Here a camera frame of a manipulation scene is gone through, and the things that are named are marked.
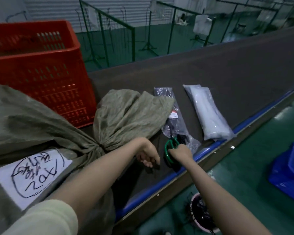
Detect person's right hand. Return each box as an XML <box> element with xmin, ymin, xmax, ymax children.
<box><xmin>168</xmin><ymin>144</ymin><xmax>194</xmax><ymax>167</ymax></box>

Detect person's left hand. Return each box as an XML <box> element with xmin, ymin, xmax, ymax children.
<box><xmin>136</xmin><ymin>138</ymin><xmax>161</xmax><ymax>169</ymax></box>

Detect green handled scissors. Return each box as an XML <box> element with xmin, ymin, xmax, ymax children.
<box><xmin>164</xmin><ymin>136</ymin><xmax>185</xmax><ymax>170</ymax></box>

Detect person's right forearm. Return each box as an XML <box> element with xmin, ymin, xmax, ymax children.
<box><xmin>182</xmin><ymin>157</ymin><xmax>272</xmax><ymax>235</ymax></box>

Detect person's left forearm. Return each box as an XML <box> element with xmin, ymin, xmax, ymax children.
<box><xmin>48</xmin><ymin>137</ymin><xmax>151</xmax><ymax>214</ymax></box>

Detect clear packet with dark item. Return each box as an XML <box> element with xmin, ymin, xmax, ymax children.
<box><xmin>154</xmin><ymin>87</ymin><xmax>202</xmax><ymax>155</ymax></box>

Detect clear packet with white item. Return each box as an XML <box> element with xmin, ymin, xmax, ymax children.
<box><xmin>183</xmin><ymin>84</ymin><xmax>237</xmax><ymax>141</ymax></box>

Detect pink basin with black items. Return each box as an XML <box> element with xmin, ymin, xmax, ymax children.
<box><xmin>183</xmin><ymin>192</ymin><xmax>219</xmax><ymax>234</ymax></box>

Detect dark conveyor belt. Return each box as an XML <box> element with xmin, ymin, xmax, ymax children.
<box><xmin>88</xmin><ymin>24</ymin><xmax>294</xmax><ymax>227</ymax></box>

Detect black floor stand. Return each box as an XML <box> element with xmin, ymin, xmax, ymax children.
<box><xmin>138</xmin><ymin>10</ymin><xmax>160</xmax><ymax>57</ymax></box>

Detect blue plastic crate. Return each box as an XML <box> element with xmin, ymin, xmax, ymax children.
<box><xmin>268</xmin><ymin>141</ymin><xmax>294</xmax><ymax>206</ymax></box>

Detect green woven sack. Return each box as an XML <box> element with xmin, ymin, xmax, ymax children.
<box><xmin>0</xmin><ymin>83</ymin><xmax>175</xmax><ymax>235</ymax></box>

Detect white handwritten paper label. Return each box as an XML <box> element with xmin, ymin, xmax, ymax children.
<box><xmin>0</xmin><ymin>148</ymin><xmax>73</xmax><ymax>211</ymax></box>

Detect cream sleeve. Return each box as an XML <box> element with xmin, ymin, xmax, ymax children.
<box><xmin>2</xmin><ymin>199</ymin><xmax>79</xmax><ymax>235</ymax></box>

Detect white hanging bag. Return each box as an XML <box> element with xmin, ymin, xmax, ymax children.
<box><xmin>193</xmin><ymin>14</ymin><xmax>213</xmax><ymax>36</ymax></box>

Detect red plastic crate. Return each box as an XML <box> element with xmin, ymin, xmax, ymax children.
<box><xmin>0</xmin><ymin>20</ymin><xmax>97</xmax><ymax>129</ymax></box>

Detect green metal fence frame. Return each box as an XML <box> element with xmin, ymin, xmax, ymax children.
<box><xmin>79</xmin><ymin>0</ymin><xmax>136</xmax><ymax>69</ymax></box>
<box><xmin>156</xmin><ymin>1</ymin><xmax>216</xmax><ymax>55</ymax></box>
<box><xmin>215</xmin><ymin>0</ymin><xmax>280</xmax><ymax>44</ymax></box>

